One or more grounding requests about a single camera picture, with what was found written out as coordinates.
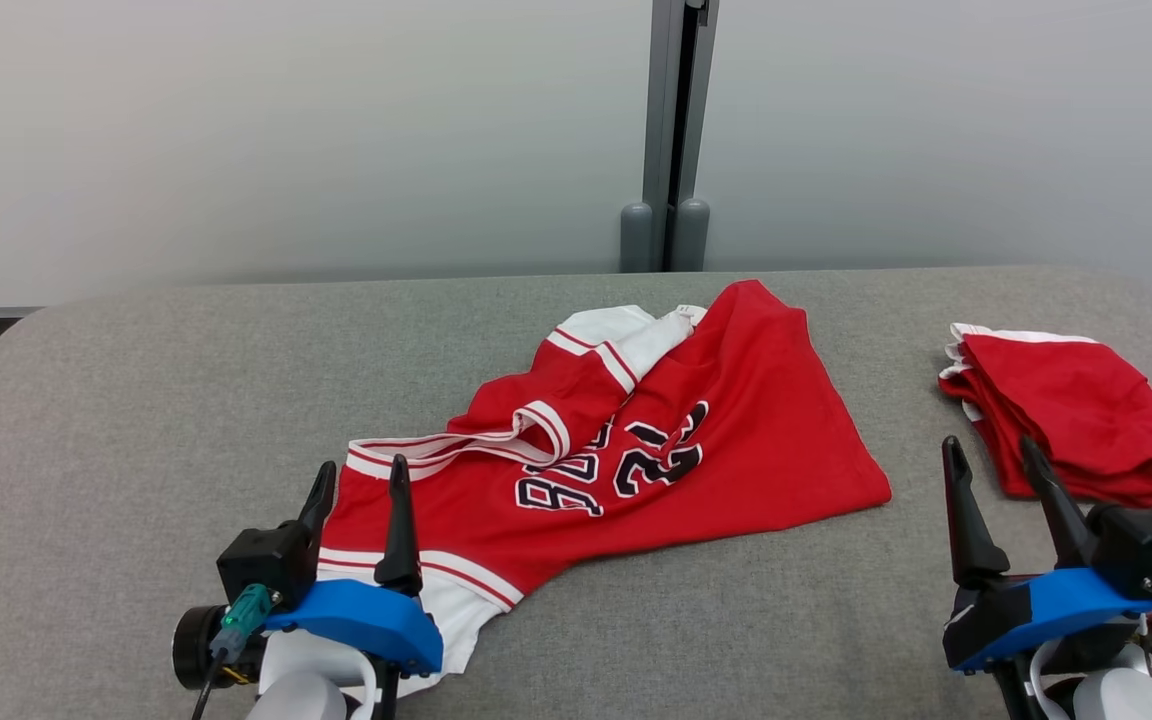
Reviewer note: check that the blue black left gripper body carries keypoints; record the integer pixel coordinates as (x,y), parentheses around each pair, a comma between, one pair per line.
(366,615)

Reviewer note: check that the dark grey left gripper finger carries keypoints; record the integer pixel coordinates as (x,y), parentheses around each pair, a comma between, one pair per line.
(321,500)
(399,550)

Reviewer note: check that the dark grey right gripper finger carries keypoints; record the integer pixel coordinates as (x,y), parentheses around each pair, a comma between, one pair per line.
(971,550)
(1066,525)

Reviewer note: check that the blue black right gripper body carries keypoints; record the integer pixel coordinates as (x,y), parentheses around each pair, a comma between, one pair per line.
(1056,605)

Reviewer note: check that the red shorts with white stripe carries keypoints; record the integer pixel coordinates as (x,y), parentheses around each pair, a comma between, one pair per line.
(1076,420)

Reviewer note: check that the red basketball jersey white trim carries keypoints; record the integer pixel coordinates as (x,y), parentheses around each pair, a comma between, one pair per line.
(736,420)

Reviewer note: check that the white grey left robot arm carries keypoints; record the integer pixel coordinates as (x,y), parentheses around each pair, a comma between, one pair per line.
(306,690)

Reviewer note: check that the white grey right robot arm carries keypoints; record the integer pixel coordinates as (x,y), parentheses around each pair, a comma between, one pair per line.
(1116,695)

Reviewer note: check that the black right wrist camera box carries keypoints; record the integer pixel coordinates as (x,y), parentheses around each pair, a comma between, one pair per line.
(1146,540)

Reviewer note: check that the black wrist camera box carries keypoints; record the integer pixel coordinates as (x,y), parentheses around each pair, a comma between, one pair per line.
(1146,540)
(261,560)

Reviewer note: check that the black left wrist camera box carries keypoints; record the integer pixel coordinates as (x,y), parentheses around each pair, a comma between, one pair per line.
(261,560)

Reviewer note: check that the teal left camera connector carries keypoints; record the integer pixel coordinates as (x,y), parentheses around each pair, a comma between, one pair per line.
(246,610)

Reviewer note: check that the grey cylindrical post cap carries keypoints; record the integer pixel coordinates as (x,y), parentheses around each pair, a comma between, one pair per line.
(692,235)
(637,240)

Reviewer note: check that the grey metal partition post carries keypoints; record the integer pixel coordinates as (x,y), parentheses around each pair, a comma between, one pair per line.
(681,100)

